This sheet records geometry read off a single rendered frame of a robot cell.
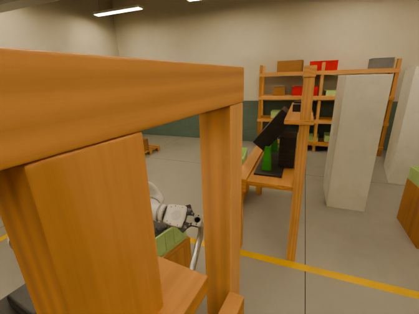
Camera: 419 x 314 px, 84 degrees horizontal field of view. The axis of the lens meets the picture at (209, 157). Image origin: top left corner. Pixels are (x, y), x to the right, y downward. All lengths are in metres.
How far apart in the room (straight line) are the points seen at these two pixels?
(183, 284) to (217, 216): 0.25
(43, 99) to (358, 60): 7.05
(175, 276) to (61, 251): 0.29
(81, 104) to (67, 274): 0.17
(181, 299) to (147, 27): 8.45
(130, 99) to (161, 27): 8.10
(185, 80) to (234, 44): 6.97
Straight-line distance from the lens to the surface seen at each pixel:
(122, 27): 9.28
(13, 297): 0.47
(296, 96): 6.47
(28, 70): 0.24
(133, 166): 0.31
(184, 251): 1.86
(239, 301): 0.83
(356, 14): 7.23
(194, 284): 0.51
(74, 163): 0.26
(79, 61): 0.27
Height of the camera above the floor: 1.91
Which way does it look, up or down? 19 degrees down
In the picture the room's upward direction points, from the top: 2 degrees counter-clockwise
